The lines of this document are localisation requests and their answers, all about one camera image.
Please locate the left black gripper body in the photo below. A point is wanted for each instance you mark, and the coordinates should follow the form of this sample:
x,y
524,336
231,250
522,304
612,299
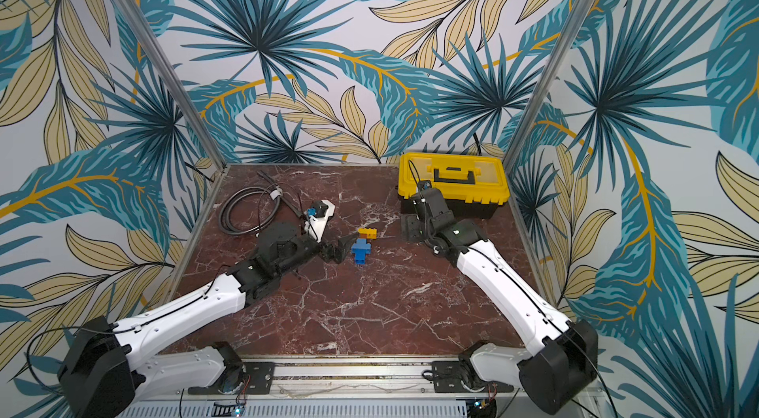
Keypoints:
x,y
307,249

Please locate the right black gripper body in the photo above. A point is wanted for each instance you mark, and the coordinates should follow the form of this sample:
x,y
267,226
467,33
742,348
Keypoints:
x,y
420,199

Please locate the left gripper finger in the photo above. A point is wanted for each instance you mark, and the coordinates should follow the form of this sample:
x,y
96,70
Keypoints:
x,y
335,256
343,244

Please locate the long light blue lego brick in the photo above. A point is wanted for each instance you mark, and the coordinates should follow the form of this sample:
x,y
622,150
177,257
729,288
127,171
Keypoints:
x,y
361,248

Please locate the yellow lego brick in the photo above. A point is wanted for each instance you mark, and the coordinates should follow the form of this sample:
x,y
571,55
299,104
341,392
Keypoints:
x,y
368,233

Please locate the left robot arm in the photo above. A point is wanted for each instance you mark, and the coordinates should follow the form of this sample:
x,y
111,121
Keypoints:
x,y
111,365

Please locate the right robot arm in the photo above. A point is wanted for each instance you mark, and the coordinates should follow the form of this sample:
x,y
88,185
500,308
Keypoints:
x,y
559,356

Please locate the yellow black toolbox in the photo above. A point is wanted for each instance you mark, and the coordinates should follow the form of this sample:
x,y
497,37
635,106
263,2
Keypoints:
x,y
473,186

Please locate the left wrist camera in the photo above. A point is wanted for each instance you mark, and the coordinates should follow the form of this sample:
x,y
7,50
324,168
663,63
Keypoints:
x,y
317,218

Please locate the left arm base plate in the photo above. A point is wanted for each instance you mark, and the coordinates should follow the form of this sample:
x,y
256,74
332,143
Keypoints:
x,y
250,378

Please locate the aluminium front rail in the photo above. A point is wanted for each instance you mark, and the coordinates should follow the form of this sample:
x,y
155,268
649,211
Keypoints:
x,y
348,386

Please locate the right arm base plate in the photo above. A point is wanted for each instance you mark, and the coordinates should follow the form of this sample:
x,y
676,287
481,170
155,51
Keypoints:
x,y
457,377

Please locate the right aluminium frame post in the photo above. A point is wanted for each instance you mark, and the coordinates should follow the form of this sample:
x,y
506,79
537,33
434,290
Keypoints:
x,y
573,24

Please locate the aluminium frame post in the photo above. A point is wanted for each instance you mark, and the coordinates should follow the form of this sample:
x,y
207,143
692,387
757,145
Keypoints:
x,y
573,24
161,64

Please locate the left aluminium frame post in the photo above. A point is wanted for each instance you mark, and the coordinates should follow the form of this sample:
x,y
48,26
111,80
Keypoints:
x,y
161,64

